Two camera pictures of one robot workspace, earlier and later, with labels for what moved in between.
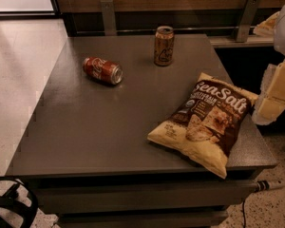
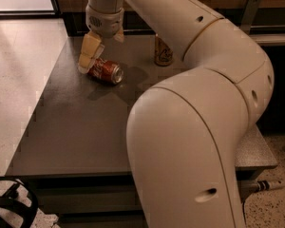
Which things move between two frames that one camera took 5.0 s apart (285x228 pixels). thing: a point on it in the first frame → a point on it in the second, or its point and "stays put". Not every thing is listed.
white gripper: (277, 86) → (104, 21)
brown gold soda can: (163, 46) stays put
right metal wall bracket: (251, 9) stays put
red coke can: (104, 69) stays put
